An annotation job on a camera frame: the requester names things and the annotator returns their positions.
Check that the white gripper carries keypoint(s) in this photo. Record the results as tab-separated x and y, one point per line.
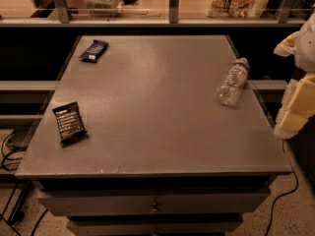
306	51

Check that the black chocolate rxbar wrapper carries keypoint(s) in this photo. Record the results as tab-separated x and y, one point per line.
69	122

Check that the dark blue blueberry rxbar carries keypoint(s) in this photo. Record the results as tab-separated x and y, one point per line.
94	51

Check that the clear plastic water bottle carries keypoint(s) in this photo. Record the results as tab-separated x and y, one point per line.
233	82

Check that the colourful snack bag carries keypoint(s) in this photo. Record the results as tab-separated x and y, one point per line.
240	9

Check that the clear plastic container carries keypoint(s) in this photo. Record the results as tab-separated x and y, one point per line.
103	8

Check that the grey lower drawer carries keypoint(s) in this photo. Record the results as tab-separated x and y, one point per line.
155	225

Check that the grey drawer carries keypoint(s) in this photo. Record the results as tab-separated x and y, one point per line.
155	225
102	203

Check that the grey upper drawer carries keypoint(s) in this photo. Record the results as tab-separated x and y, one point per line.
102	203

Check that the dark device on floor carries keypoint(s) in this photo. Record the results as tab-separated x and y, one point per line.
20	139

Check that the grey metal shelf rail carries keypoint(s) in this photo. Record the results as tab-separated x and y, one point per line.
146	13

